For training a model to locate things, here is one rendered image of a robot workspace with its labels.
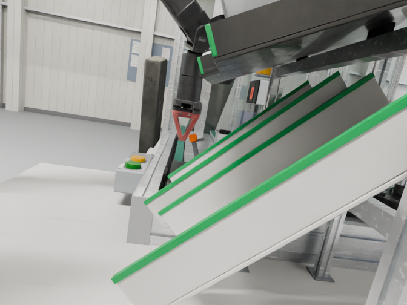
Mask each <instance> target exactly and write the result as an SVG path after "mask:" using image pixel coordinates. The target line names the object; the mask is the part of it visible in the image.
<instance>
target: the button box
mask: <svg viewBox="0 0 407 305"><path fill-rule="evenodd" d="M133 155H139V156H144V157H145V161H144V162H140V163H141V168H140V169H130V168H126V167H125V162H127V161H132V160H131V156H133ZM153 157H154V155H153V154H146V153H141V152H136V151H134V152H132V153H131V154H130V155H129V156H128V157H127V158H126V159H125V161H124V162H123V163H122V164H121V165H120V166H119V167H118V168H117V169H116V173H115V180H114V192H120V193H125V194H133V193H134V191H135V189H136V188H137V186H138V184H139V182H140V180H141V178H142V177H143V175H144V173H145V171H146V170H147V168H148V166H149V164H150V162H151V161H152V159H153Z"/></svg>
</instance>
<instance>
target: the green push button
mask: <svg viewBox="0 0 407 305"><path fill-rule="evenodd" d="M125 167H126V168H130V169H140V168H141V163H139V162H135V161H127V162H125Z"/></svg>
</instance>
